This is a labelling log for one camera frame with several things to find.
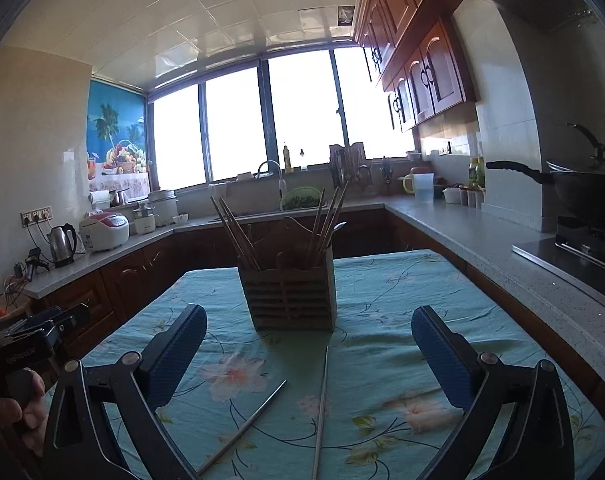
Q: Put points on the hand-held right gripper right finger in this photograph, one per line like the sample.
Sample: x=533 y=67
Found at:
x=442 y=355

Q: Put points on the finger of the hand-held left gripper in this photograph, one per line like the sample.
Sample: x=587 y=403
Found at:
x=57 y=317

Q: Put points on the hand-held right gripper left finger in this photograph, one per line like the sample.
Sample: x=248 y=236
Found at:
x=182 y=350

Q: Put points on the metal chopstick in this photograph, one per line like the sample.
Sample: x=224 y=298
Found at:
x=242 y=427
x=321 y=410

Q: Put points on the wooden utensil holder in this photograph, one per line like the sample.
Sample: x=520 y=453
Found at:
x=287 y=295

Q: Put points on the bundle of wooden chopsticks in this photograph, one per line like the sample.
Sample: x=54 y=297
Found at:
x=327 y=220

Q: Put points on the dish rack with utensils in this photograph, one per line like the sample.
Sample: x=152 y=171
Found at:
x=351 y=165

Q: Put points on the person's left hand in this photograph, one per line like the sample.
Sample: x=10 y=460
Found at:
x=32 y=417

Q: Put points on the small black tripod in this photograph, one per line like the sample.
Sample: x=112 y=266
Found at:
x=36 y=262

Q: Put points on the steel electric kettle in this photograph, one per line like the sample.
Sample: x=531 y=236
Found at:
x=62 y=245

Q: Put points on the teal floral tablecloth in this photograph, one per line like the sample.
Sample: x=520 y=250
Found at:
x=382 y=300

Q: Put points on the white and pink rice cooker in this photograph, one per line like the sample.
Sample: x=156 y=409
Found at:
x=105 y=232

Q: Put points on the grey kitchen countertop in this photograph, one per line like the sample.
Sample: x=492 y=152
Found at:
x=482 y=240

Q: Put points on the paper towel roll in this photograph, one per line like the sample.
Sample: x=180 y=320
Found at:
x=100 y=199

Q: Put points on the small white bowl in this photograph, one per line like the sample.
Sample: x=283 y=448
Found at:
x=180 y=220

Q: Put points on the small white steamer pot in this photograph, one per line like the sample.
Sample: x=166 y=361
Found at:
x=145 y=220

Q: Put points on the large white rice cooker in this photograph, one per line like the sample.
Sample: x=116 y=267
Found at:
x=165 y=207

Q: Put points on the white lidded bowl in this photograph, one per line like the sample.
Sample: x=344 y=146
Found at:
x=452 y=196

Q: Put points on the row of spice jars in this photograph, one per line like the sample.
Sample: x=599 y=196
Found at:
x=471 y=197

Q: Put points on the clear measuring jug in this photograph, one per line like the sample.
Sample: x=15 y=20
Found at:
x=423 y=187

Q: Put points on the gas stove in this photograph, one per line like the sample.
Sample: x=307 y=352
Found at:
x=582 y=250

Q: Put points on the green colander with vegetables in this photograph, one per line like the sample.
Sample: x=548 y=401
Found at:
x=300 y=199

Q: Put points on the bowl on windowsill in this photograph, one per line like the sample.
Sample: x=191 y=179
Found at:
x=414 y=156

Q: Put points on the chrome faucet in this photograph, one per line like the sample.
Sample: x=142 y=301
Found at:
x=270 y=167

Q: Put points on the black wok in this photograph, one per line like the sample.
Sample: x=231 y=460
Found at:
x=582 y=195

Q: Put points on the tall bottle on windowsill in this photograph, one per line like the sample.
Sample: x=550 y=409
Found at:
x=287 y=157

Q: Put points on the kitchen window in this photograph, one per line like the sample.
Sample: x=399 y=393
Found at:
x=232 y=120

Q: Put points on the glass wok lid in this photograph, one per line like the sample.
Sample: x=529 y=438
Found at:
x=589 y=160

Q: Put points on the ceiling vent opening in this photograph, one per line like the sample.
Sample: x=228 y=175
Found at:
x=347 y=15

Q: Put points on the wall power outlet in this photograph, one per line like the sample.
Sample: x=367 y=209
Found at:
x=36 y=215

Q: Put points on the fruit and palm wall poster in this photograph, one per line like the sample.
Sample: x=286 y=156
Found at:
x=115 y=130

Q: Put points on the wooden wall cabinets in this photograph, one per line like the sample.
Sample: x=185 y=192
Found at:
x=412 y=50

